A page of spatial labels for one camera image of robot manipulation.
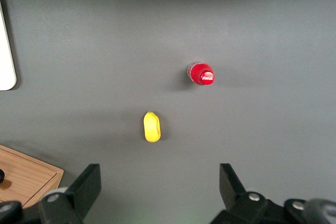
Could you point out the wooden drawer cabinet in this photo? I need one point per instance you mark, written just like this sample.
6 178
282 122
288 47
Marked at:
26 176

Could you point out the white plastic tray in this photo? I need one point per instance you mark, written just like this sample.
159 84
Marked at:
5 64

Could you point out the yellow banana toy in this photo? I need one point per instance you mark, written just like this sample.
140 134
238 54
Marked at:
151 128

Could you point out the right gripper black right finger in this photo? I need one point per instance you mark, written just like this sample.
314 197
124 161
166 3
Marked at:
236 203

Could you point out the red cola bottle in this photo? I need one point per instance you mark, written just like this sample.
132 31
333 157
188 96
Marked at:
200 75

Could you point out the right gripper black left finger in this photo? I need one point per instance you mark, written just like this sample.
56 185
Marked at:
78 197

